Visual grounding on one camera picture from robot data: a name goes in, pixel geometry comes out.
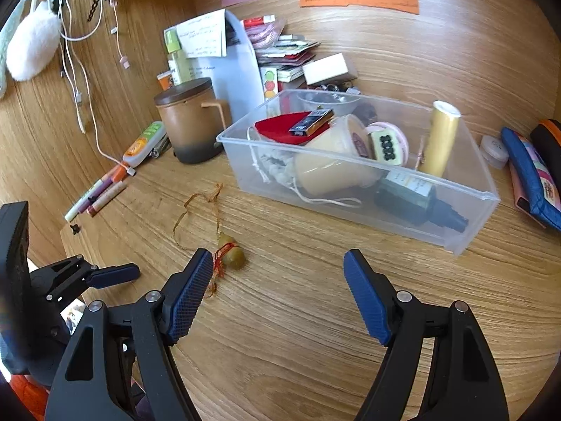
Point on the black orange zip case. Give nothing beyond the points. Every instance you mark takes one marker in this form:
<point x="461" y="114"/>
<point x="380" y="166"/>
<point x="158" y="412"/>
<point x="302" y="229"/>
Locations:
<point x="546" y="140"/>

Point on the paper note on pitcher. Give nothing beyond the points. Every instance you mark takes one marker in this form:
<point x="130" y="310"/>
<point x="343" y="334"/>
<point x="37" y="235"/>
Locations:
<point x="202" y="36"/>

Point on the small black barcode box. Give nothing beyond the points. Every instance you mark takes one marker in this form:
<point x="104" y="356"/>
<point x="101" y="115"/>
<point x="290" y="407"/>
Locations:
<point x="309" y="124"/>

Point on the white rectangular box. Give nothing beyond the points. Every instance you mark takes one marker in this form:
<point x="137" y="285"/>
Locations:
<point x="330" y="69"/>

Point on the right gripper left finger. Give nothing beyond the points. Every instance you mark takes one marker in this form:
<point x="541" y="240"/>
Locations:
<point x="94" y="379"/>

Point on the green cap lotion bottle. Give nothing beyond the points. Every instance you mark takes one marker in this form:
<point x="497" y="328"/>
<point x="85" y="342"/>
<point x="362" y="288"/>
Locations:
<point x="179" y="65"/>

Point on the stack of booklets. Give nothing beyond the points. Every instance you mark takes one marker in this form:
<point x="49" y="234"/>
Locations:
<point x="287" y="57"/>

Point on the pink white pen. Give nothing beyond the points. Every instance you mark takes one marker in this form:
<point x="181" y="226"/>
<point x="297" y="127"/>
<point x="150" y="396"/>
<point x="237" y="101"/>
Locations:
<point x="106" y="197"/>

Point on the pink round compact case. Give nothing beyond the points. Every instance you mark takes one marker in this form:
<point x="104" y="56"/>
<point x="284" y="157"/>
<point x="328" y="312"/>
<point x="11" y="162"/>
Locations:
<point x="401" y="137"/>

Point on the blue colourful pencil pouch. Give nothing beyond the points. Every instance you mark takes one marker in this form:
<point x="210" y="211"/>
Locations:
<point x="536" y="182"/>

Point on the small bowl of trinkets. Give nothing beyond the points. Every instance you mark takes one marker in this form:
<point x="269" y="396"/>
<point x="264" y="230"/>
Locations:
<point x="341" y="103"/>

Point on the red white marker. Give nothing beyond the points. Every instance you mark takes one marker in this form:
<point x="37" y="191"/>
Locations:
<point x="259" y="21"/>

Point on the keys bunch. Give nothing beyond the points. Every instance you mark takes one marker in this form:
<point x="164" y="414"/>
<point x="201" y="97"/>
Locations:
<point x="160" y="148"/>

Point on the small round white jar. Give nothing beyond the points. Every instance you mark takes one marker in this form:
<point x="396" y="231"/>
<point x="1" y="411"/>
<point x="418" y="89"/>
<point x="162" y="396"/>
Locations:
<point x="494" y="152"/>

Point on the beige drink cup with lid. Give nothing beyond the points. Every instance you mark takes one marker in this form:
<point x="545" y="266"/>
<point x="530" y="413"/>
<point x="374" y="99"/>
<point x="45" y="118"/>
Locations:
<point x="337" y="159"/>

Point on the fruit pattern box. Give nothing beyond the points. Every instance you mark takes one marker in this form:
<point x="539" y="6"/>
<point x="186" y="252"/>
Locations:
<point x="270" y="85"/>

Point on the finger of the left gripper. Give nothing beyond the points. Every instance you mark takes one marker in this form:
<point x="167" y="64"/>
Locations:
<point x="75" y="267"/>
<point x="90" y="276"/>

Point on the brown ceramic mug with lid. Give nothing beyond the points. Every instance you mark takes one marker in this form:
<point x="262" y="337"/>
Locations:
<point x="193" y="118"/>

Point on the clear plastic storage bin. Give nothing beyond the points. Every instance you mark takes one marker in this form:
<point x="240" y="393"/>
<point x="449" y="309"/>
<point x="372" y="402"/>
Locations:
<point x="466" y="184"/>

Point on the small black clip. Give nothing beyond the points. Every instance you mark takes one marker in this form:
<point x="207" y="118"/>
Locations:
<point x="76" y="229"/>

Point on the red velvet pouch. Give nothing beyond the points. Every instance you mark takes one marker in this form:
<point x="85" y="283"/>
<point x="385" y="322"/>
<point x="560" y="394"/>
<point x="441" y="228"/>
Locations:
<point x="277" y="129"/>

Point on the yellow lotion tube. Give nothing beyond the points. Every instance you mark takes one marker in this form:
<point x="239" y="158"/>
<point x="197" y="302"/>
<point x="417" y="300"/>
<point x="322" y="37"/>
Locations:
<point x="445" y="119"/>

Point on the orange packet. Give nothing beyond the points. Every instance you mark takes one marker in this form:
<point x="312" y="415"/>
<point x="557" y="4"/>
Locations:
<point x="166" y="80"/>

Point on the dark green glass bottle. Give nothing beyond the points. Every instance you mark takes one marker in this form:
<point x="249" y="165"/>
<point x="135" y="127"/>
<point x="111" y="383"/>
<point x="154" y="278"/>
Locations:
<point x="413" y="200"/>

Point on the orange capped marker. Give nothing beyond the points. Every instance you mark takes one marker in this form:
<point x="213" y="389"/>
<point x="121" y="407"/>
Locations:
<point x="119" y="172"/>

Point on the gourd charm with tassel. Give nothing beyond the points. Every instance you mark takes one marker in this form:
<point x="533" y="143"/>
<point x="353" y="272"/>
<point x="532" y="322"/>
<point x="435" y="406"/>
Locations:
<point x="228" y="255"/>

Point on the white drawstring cloth pouch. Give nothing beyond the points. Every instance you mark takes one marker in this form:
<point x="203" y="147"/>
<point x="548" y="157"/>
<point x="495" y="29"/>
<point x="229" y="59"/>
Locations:
<point x="278" y="165"/>

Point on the mahjong tile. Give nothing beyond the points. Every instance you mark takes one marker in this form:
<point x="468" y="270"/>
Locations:
<point x="386" y="147"/>

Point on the white fluffy plush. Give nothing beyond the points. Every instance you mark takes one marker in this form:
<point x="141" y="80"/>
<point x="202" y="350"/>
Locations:
<point x="34" y="43"/>

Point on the purple marker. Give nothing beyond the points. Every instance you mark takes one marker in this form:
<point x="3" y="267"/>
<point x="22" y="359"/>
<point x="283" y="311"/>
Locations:
<point x="95" y="194"/>

